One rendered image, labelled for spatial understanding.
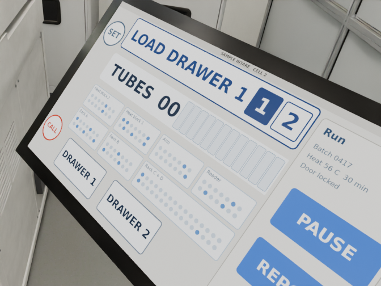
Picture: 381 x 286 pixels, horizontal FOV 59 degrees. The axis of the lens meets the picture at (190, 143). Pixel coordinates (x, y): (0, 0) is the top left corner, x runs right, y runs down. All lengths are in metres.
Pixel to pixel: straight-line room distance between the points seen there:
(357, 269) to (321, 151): 0.11
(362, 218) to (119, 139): 0.30
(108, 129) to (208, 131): 0.15
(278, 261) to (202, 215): 0.09
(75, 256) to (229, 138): 1.31
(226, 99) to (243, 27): 3.56
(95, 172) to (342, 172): 0.30
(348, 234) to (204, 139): 0.18
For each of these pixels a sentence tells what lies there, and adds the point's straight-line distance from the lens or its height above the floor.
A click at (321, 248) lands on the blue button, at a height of 1.09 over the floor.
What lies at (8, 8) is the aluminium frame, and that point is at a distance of 1.18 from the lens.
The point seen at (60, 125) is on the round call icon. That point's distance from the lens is 0.55.
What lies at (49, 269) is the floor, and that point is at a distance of 1.61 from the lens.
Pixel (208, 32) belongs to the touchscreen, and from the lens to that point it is 0.46.
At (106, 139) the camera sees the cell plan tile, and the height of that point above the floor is 1.05.
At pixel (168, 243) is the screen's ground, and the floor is 1.01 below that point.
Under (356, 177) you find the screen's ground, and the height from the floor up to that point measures 1.14.
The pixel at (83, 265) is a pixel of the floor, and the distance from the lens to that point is 1.60.
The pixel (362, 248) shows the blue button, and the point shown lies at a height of 1.10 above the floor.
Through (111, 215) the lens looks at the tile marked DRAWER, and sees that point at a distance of 0.45.
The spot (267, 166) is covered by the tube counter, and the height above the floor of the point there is 1.11.
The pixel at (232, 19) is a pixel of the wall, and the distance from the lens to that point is 3.91.
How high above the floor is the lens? 1.33
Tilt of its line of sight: 36 degrees down
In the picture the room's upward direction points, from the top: 11 degrees clockwise
